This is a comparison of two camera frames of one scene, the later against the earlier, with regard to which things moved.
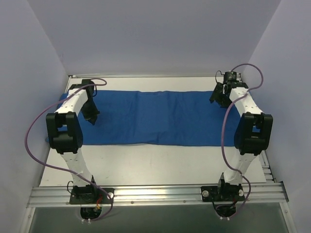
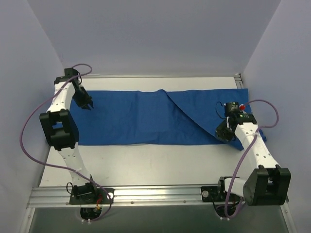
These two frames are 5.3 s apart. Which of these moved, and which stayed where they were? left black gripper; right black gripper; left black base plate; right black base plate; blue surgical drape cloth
Moved: right black gripper; left black gripper
Stayed: blue surgical drape cloth; right black base plate; left black base plate
